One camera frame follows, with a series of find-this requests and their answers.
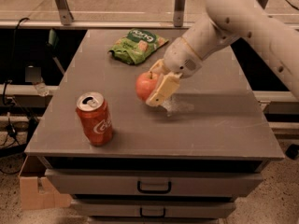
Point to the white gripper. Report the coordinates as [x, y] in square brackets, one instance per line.
[180, 59]

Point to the red apple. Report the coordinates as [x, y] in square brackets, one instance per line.
[145, 84]

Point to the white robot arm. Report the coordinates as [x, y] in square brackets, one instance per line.
[224, 22]

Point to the red coke can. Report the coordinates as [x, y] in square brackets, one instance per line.
[92, 110]

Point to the green chip bag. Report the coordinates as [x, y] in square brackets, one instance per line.
[136, 46]

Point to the grey drawer cabinet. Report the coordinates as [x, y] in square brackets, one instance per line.
[213, 124]

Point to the clear plastic bottle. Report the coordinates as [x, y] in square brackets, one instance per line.
[41, 88]

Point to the cardboard box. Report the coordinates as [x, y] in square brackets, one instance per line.
[36, 191]

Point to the middle metal bracket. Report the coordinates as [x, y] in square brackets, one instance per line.
[178, 16]

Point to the left metal bracket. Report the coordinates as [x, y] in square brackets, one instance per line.
[65, 14]

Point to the middle drawer with handle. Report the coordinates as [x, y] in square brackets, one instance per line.
[149, 209]

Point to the drawer with handle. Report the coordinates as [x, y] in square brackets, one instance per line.
[149, 209]
[160, 183]

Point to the top drawer with handle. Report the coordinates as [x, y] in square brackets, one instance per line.
[160, 183]

